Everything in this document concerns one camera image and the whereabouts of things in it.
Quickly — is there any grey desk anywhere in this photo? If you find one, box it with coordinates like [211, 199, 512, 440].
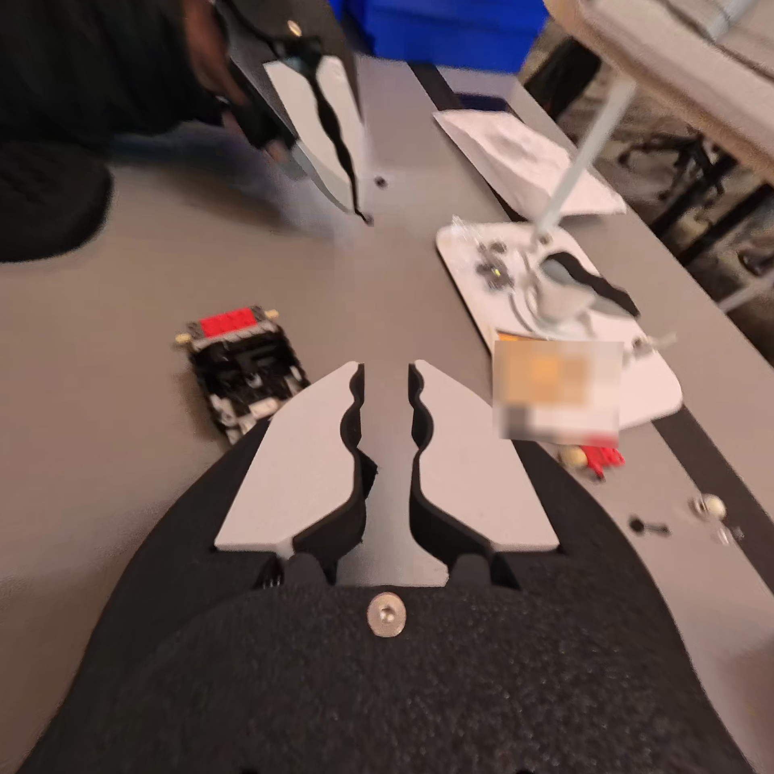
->
[0, 51, 774, 774]

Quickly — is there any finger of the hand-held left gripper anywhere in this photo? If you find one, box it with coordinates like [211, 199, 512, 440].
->
[316, 53, 365, 208]
[264, 56, 356, 214]

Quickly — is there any wooden white book stand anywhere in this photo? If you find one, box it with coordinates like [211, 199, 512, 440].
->
[435, 0, 774, 431]

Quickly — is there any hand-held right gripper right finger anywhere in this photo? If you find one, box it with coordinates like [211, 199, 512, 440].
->
[409, 360, 560, 553]

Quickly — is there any clear bag of black parts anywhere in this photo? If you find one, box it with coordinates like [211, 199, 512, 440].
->
[450, 218, 534, 298]

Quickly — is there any white instruction booklet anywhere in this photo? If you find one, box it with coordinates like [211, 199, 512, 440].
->
[432, 109, 627, 222]

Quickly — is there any black office chair base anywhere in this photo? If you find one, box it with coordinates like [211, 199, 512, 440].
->
[617, 130, 726, 203]

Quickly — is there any red toy piece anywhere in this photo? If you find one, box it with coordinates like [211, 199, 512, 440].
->
[580, 444, 627, 483]

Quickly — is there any blue plastic bin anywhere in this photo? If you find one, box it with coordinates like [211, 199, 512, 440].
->
[339, 0, 551, 75]

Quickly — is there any person's left hand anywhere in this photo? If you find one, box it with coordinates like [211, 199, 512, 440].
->
[183, 0, 249, 110]

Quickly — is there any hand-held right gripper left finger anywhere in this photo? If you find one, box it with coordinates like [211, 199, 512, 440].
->
[214, 361, 379, 554]

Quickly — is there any grey black strap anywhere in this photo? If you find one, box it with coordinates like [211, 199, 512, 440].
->
[541, 251, 642, 321]

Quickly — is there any toy brick car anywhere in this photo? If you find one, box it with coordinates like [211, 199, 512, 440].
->
[173, 305, 312, 446]

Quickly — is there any person's left forearm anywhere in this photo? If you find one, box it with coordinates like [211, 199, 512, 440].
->
[0, 0, 203, 146]

